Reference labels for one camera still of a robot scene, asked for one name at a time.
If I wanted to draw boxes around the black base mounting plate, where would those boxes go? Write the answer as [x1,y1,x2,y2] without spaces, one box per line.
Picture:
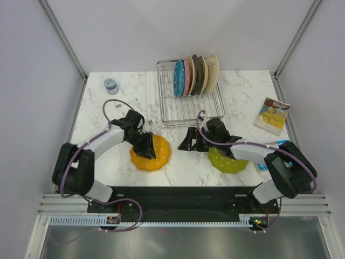
[87,186,278,221]

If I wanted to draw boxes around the tan plate behind green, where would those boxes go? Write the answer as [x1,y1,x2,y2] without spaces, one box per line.
[198,56,209,95]

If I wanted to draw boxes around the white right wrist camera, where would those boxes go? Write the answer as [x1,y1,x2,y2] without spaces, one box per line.
[198,112,209,121]

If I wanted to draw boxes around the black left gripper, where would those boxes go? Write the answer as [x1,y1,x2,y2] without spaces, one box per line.
[126,130,156,159]

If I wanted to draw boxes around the metal wire dish rack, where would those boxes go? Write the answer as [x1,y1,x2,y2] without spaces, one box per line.
[156,60,225,127]

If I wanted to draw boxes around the green polka dot plate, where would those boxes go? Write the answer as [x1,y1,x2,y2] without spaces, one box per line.
[208,148,249,174]

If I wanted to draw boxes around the small blue lidded jar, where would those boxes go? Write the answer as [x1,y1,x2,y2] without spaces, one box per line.
[103,78,119,94]

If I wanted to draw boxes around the blue polka dot plate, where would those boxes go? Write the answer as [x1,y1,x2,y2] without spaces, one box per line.
[174,59,185,97]

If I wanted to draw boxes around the dark green plate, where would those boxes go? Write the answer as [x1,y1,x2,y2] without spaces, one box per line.
[191,54,205,96]

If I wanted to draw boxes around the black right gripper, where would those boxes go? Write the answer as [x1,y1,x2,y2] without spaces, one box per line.
[178,127,219,152]

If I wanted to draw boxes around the yellow brown paperback book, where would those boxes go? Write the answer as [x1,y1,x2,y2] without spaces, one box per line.
[253,98,291,136]

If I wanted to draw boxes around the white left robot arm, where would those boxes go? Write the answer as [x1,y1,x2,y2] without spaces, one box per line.
[52,110,156,212]

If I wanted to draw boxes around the yellow polka dot plate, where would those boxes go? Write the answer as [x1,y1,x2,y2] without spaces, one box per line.
[130,134,171,172]

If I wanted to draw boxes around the blue treehouse paperback book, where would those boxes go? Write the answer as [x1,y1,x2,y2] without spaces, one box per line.
[254,139,288,173]

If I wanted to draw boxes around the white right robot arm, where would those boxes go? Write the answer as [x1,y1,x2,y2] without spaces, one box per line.
[178,118,317,213]

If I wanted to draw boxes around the pink polka dot plate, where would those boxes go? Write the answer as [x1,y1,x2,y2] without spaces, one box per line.
[182,59,190,96]

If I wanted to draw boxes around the cream plate at back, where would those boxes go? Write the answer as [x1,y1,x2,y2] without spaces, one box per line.
[203,55,220,94]

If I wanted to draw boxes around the white slotted cable duct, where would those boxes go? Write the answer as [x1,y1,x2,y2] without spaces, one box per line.
[50,214,252,228]

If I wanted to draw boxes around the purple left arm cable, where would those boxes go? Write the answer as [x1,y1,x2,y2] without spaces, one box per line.
[59,99,143,245]

